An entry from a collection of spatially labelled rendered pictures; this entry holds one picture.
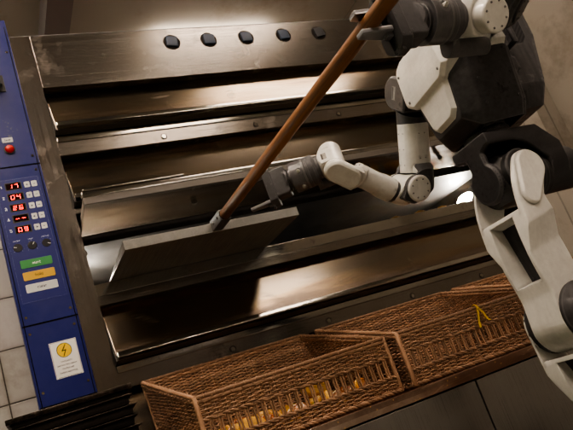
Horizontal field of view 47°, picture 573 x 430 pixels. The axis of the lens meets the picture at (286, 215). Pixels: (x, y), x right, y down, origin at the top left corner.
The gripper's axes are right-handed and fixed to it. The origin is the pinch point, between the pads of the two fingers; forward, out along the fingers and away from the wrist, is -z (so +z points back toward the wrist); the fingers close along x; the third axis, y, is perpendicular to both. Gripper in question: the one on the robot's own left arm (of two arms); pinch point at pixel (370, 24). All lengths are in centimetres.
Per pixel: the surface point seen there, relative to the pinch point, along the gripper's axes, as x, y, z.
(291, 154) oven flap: -30, 123, 48
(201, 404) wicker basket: 48, 74, -26
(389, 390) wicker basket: 59, 75, 23
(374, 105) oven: -47, 124, 95
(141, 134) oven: -48, 125, -4
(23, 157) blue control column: -44, 121, -44
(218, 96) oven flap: -59, 124, 28
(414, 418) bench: 68, 69, 23
